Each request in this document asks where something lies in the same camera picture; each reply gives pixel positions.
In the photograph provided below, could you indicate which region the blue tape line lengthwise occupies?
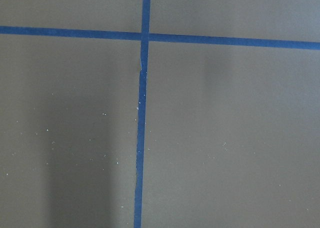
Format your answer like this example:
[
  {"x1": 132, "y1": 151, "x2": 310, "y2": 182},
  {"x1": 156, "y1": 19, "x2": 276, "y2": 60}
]
[{"x1": 133, "y1": 0, "x2": 151, "y2": 228}]

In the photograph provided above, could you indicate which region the blue tape line crosswise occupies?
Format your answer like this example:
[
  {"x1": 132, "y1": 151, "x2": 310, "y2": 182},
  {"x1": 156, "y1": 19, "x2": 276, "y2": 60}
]
[{"x1": 0, "y1": 26, "x2": 320, "y2": 51}]

